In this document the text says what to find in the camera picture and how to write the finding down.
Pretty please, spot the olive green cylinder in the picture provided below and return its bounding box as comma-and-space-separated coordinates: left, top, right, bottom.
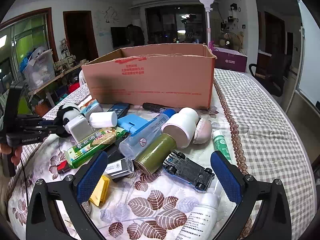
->
132, 132, 177, 175

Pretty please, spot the blue capped spray bottle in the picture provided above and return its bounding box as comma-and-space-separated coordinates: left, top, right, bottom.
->
119, 109, 177, 160

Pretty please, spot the black television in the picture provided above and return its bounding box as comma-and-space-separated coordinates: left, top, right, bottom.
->
111, 26, 130, 48

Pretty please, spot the wooden door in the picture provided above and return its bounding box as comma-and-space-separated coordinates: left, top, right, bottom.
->
63, 10, 99, 62

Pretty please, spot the white plastic pouch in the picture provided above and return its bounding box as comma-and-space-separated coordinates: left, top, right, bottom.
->
161, 107, 199, 149

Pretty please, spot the red lighter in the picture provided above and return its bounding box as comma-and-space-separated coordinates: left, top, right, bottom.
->
57, 161, 73, 174

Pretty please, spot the black office chair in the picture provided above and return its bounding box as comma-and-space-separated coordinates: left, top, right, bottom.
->
249, 64, 285, 97

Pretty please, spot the white labelled spray bottle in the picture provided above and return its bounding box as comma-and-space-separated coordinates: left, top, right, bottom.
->
175, 177, 222, 240

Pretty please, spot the black marker pen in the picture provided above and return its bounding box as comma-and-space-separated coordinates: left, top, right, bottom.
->
142, 102, 182, 114

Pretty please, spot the whiteboard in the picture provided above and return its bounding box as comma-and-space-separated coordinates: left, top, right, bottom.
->
297, 0, 320, 110

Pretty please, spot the tissue pack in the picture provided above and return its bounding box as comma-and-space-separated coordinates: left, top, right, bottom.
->
79, 99, 103, 120

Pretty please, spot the purple gift box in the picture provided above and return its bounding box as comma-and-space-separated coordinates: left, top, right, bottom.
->
212, 47, 248, 73

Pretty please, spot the black cable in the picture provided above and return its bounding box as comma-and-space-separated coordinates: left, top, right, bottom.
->
20, 159, 29, 207

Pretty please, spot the black remote control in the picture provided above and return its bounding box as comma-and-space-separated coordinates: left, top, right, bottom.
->
107, 102, 130, 118

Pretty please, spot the white charger block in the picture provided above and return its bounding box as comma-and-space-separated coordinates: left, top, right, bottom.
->
69, 115, 92, 142

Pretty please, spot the standing fan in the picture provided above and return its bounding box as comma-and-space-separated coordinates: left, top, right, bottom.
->
219, 31, 244, 52

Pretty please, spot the quilted leaf print blanket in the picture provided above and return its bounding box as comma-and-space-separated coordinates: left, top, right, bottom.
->
6, 67, 315, 240

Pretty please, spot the panda plush toy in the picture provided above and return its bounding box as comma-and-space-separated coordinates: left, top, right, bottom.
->
56, 104, 82, 138

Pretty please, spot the blue power adapter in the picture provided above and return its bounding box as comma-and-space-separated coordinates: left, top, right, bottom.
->
117, 114, 150, 134

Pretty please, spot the white cylinder bottle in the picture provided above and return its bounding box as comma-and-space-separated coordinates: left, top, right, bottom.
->
89, 111, 118, 128

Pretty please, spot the person's left hand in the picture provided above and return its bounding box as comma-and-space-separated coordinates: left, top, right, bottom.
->
0, 142, 23, 167

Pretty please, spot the green snack packet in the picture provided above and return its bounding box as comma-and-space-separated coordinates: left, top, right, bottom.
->
64, 127, 128, 169

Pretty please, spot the brown cardboard box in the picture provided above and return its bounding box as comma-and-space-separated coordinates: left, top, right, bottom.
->
81, 43, 217, 110

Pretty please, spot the clear plastic storage box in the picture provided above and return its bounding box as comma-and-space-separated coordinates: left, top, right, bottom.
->
24, 49, 55, 90

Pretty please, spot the blue black toy car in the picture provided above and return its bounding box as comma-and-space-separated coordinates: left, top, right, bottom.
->
162, 152, 215, 190

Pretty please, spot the black rectangular case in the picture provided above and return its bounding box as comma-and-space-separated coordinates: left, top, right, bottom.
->
104, 144, 125, 165

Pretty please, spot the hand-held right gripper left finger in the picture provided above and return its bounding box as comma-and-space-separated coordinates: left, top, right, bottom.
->
26, 151, 108, 240

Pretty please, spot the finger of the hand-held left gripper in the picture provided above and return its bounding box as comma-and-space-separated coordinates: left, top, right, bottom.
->
37, 119, 57, 128
41, 126, 73, 138

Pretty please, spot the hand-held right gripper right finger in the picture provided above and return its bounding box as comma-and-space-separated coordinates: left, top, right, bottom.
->
210, 151, 293, 240

